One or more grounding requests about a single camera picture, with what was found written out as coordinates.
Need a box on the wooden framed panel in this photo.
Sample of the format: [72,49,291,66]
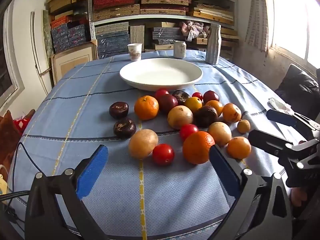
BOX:
[51,39,98,86]

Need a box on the upright woven box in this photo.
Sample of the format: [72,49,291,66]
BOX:
[130,25,145,52]

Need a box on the black braided cable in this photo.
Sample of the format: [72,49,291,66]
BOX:
[0,190,32,202]

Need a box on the stack of light wooden boxes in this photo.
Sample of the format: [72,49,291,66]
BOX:
[186,0,239,60]

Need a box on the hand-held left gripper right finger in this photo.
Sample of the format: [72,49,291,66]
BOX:
[209,145,294,240]

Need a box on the large orange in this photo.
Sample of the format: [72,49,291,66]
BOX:
[182,131,215,165]

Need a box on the stack of blue red boxes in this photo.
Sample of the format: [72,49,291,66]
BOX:
[50,15,91,53]

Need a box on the patterned curtain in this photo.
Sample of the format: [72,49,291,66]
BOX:
[245,0,274,53]

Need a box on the blue checked tablecloth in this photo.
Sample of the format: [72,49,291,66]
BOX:
[7,49,315,240]

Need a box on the red plum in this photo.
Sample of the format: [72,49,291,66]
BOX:
[203,90,220,104]
[157,94,178,113]

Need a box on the person's right hand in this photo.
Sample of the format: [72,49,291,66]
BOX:
[290,186,309,207]

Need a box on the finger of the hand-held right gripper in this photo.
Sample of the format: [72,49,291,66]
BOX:
[266,109,320,137]
[247,129,318,160]

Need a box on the yellow-orange round fruit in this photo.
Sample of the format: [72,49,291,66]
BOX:
[184,97,202,113]

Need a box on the bright window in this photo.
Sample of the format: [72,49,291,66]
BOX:
[269,0,320,69]

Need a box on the stack of dark blue boxes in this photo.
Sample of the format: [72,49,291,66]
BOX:
[151,27,186,41]

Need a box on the green marbled panel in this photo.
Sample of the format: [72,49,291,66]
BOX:
[42,9,55,55]

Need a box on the spotted orange-tan fruit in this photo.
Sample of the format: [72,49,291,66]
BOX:
[205,100,224,117]
[222,103,242,123]

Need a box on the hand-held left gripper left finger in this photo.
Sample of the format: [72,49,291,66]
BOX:
[24,144,109,240]

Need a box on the black cushion chair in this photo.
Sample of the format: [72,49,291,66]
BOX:
[274,64,320,122]

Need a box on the dark purple mangosteen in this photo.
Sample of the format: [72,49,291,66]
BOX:
[172,90,190,105]

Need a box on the stack of grey-blue boxes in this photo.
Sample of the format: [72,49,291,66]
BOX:
[94,23,131,60]

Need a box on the brown cloth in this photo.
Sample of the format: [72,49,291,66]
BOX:
[0,109,36,165]

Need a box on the white plate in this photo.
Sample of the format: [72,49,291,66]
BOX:
[119,58,203,92]

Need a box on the silver metal bottle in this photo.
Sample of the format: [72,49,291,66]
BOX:
[205,24,222,65]

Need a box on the white tissue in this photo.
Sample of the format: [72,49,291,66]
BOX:
[267,97,293,113]

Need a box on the dark window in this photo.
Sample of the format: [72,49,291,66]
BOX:
[0,2,25,109]

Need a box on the red patterned cloth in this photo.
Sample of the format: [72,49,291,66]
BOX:
[14,117,32,133]

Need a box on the white drink can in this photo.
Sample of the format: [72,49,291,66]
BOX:
[173,41,187,59]

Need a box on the white curved strip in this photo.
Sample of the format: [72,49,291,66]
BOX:
[30,11,52,96]

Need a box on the small tan round fruit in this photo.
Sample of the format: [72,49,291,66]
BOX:
[237,119,251,134]

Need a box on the pink cloth bundle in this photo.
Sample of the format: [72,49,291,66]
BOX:
[179,20,211,42]

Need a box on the white metal shelf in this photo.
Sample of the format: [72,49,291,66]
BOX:
[87,0,238,60]

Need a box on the white paper cup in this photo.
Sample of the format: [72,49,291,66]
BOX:
[127,43,143,62]

